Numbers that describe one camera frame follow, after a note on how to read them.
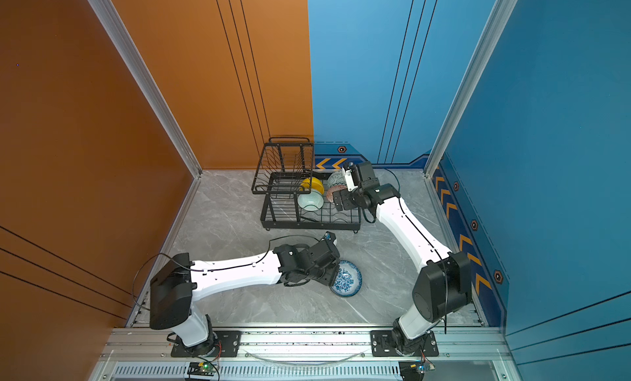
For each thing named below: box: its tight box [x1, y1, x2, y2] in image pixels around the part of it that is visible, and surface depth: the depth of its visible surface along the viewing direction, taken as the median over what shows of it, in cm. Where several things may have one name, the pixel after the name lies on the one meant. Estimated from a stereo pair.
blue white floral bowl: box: [329, 260, 363, 298], surface depth 84 cm
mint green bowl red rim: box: [297, 190, 325, 212], surface depth 105 cm
